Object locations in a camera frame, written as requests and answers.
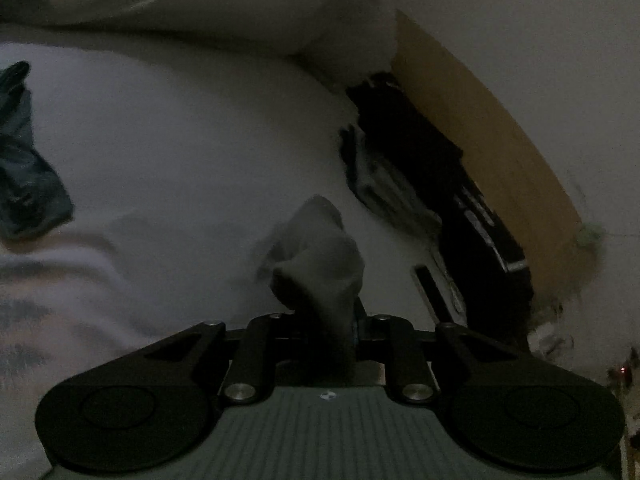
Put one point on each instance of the green fuzzy tuft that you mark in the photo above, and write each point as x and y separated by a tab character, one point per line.
590	235

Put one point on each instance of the blue-grey printed duvet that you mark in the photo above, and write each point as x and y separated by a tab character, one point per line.
150	5

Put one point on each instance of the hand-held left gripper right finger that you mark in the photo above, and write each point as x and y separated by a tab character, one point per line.
357	332

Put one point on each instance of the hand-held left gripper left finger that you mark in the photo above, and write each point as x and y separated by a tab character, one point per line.
287	335

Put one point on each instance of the grey garment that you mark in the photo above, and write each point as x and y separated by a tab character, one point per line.
325	265

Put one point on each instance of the black garment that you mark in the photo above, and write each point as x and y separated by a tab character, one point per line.
415	140

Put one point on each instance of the white pillow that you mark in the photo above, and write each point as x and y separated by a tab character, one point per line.
350	20

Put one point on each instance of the yellow wooden board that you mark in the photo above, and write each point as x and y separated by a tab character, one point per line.
490	135

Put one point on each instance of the blue garment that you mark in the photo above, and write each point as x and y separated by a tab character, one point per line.
25	185

